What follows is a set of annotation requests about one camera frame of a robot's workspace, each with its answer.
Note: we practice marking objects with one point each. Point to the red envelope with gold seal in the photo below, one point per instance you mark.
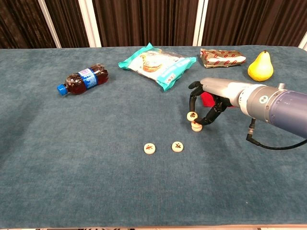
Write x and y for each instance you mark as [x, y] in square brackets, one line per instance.
[207, 100]

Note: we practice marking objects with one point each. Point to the gold red patterned wrapper pack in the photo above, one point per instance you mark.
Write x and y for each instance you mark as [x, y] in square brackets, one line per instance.
[220, 58]

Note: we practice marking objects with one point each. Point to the teal white snack bag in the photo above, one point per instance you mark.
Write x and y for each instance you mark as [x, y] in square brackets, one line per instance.
[153, 63]

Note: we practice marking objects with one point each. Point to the cola bottle with blue cap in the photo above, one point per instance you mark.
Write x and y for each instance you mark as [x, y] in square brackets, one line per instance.
[81, 81]

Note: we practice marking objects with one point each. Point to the white partition post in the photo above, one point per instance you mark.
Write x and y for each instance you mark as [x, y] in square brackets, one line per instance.
[304, 43]
[201, 24]
[89, 24]
[50, 24]

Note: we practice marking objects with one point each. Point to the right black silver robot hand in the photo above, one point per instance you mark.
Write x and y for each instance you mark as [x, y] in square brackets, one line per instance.
[223, 89]

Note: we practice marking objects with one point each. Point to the dark brown pleated curtain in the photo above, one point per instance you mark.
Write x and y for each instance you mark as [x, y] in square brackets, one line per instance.
[67, 24]
[19, 24]
[251, 21]
[144, 21]

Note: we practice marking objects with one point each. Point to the teal table cloth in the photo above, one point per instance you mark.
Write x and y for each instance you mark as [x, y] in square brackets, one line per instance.
[72, 167]

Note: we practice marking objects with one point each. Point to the yellow pear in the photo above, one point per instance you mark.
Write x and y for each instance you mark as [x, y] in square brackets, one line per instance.
[260, 69]

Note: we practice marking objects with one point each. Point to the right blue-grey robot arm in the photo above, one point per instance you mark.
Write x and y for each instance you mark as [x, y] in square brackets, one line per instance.
[283, 107]

